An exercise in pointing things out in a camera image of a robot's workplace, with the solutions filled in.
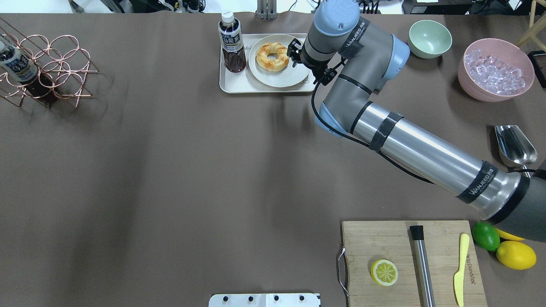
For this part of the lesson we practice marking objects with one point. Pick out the glazed twisted donut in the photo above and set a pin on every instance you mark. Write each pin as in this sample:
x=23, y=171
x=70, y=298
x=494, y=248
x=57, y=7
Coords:
x=272, y=57

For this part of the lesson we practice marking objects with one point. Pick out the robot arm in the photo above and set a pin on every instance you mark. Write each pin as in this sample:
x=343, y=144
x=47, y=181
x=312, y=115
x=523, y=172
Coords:
x=344, y=47

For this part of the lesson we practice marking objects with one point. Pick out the cream rabbit tray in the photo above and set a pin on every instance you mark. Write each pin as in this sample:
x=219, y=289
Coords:
x=245, y=82

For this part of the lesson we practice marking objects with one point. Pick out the tea bottle on tray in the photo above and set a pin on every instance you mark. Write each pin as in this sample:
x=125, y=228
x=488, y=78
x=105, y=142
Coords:
x=232, y=43

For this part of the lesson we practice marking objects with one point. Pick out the bamboo cutting board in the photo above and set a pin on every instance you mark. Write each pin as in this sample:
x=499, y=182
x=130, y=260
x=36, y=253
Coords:
x=368, y=241

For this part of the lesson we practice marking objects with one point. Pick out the half lemon slice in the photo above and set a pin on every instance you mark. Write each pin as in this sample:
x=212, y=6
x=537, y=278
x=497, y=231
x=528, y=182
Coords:
x=384, y=272

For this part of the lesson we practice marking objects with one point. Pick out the mint green bowl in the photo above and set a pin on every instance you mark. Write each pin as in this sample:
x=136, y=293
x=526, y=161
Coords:
x=428, y=39

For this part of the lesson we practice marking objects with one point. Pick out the yellow plastic knife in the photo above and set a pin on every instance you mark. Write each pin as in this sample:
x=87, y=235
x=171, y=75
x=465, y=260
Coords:
x=459, y=275

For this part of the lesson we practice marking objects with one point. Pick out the green lime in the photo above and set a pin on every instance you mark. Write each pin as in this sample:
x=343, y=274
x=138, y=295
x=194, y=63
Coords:
x=485, y=236

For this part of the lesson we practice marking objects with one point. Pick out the pink bowl with ice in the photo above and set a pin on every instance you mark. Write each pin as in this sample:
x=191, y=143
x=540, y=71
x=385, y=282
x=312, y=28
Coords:
x=495, y=70

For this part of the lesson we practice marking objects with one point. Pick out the steel ice scoop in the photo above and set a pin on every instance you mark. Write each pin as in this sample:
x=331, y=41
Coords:
x=516, y=150

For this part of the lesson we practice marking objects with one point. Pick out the tea bottle upper rack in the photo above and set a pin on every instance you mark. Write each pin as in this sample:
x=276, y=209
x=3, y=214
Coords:
x=17, y=64

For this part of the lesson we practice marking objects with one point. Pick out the yellow lemon upper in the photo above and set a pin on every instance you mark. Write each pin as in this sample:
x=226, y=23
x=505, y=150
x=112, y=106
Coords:
x=516, y=255

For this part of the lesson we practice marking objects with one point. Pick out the wooden glass stand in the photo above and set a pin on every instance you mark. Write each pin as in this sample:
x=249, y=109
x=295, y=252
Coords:
x=531, y=34

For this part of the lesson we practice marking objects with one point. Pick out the aluminium frame post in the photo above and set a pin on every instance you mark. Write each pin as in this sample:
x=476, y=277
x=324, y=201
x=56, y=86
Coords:
x=266, y=10

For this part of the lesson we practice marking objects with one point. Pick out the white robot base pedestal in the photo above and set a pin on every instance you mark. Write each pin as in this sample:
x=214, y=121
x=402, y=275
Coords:
x=297, y=299

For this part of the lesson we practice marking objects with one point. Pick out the copper wire bottle rack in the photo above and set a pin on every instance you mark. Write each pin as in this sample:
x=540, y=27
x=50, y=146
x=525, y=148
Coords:
x=62, y=60

